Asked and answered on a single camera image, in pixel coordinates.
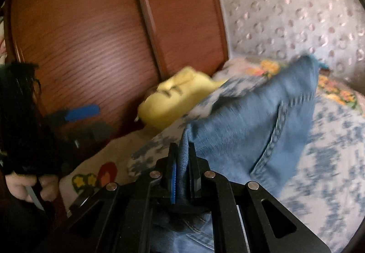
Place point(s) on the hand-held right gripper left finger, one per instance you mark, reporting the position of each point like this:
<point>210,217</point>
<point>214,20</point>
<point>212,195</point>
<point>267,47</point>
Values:
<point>172,184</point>

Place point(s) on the yellow plush toy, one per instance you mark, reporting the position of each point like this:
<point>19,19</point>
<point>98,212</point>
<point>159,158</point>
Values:
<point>176,99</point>

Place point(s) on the wooden ribbed headboard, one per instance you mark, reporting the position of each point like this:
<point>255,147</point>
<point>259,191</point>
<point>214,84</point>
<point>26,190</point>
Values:
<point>85,28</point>

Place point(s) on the teal crumpled item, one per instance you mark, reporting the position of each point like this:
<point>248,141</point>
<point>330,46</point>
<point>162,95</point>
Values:
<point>323,65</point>

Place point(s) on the cream cartoon print cloth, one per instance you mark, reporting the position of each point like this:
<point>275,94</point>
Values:
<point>85,167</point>

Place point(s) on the person's left hand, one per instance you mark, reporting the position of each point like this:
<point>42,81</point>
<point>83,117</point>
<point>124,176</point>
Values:
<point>17,187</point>

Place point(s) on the blue denim pants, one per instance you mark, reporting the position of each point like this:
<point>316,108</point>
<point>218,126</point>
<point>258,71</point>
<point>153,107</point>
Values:
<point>242,133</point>

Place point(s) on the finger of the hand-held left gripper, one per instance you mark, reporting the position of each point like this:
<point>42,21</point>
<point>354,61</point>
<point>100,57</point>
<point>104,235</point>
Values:
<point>97,132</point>
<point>81,112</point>

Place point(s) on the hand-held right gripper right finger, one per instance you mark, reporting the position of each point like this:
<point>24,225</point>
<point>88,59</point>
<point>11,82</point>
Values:
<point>196,179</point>

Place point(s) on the white circle pattern curtain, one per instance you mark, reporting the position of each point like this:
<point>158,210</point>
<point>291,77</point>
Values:
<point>285,13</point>

